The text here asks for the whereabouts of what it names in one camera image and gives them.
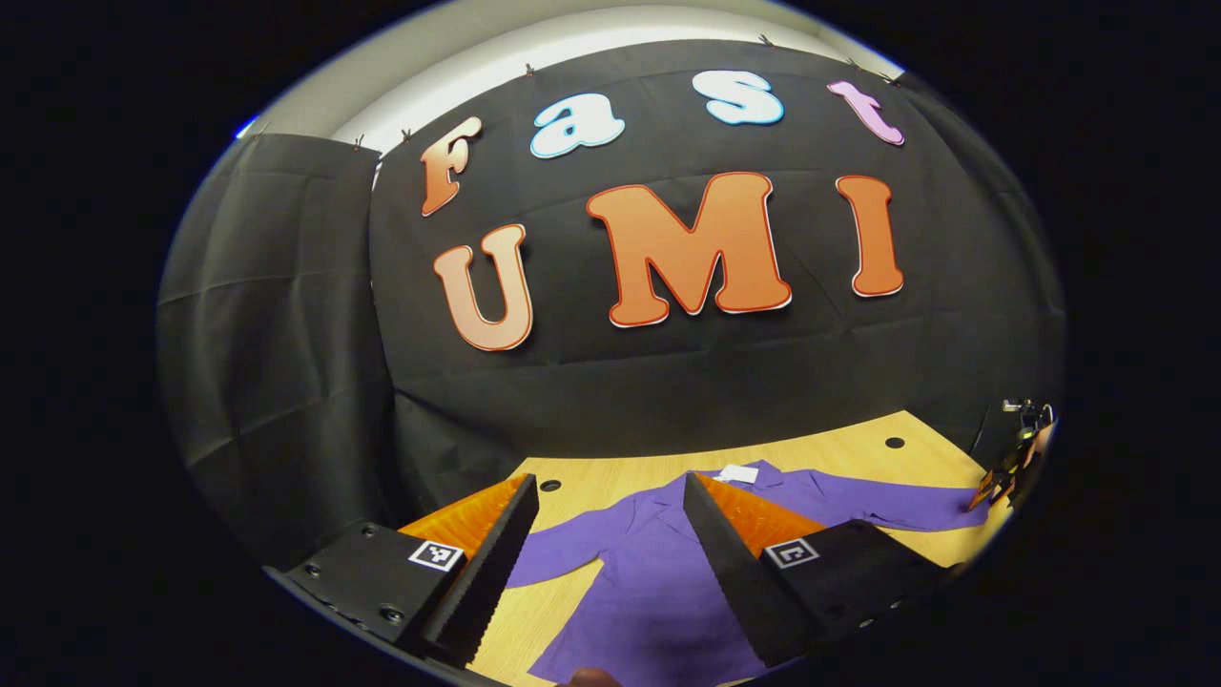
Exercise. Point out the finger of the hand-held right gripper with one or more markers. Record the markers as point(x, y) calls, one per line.
point(992, 487)

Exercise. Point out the black backdrop cloth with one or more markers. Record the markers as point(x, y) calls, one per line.
point(286, 334)

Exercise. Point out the purple shirt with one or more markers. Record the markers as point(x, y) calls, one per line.
point(649, 592)

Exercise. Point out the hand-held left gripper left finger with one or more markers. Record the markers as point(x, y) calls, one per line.
point(491, 572)

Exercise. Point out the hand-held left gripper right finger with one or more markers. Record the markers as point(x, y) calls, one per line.
point(730, 572)

